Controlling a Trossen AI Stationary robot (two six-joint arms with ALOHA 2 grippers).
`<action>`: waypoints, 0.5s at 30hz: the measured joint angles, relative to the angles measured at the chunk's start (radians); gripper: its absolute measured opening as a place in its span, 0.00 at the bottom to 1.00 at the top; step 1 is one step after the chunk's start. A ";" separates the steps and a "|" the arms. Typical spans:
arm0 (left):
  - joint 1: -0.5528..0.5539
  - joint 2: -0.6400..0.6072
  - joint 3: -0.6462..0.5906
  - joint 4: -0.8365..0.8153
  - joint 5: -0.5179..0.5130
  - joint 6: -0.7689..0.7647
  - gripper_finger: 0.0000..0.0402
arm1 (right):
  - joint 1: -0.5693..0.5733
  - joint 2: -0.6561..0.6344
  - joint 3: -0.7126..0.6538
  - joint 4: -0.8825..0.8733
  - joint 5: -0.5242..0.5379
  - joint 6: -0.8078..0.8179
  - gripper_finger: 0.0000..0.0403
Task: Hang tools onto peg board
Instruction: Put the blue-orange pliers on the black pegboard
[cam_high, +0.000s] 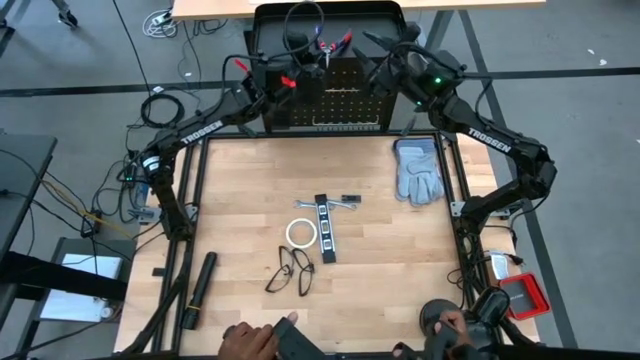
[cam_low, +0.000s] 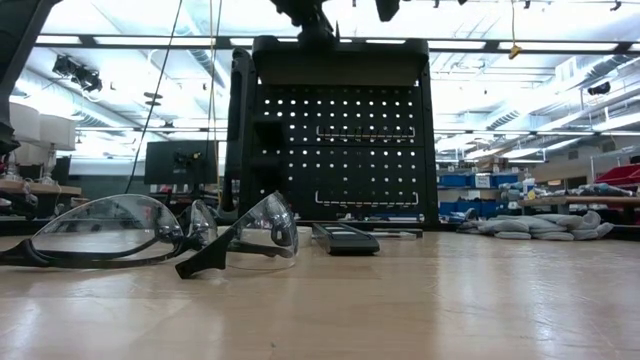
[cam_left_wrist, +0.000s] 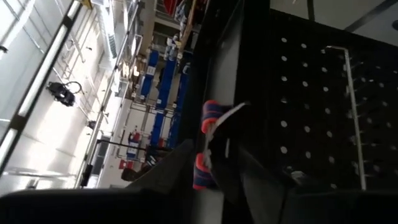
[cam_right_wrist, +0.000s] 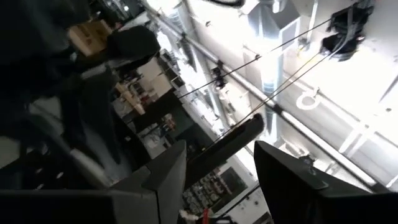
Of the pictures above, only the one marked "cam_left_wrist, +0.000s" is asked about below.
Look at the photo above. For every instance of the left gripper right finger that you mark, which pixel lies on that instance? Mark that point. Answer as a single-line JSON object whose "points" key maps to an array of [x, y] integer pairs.
{"points": [[267, 199]]}

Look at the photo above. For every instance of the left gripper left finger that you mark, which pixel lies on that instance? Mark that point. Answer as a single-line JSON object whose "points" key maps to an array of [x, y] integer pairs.
{"points": [[174, 186]]}

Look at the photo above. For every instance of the black pegboard cart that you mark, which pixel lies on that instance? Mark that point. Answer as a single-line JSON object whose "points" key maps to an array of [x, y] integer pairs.
{"points": [[264, 77]]}

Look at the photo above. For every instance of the ceiling light strip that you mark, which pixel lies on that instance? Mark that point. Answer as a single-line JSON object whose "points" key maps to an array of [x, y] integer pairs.
{"points": [[40, 74]]}

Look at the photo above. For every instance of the silver pegboard hook rail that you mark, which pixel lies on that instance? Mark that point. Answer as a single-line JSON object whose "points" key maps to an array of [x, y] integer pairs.
{"points": [[354, 118]]}

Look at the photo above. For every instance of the black ceiling camera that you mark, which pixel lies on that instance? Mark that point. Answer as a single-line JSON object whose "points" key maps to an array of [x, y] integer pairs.
{"points": [[60, 93]]}

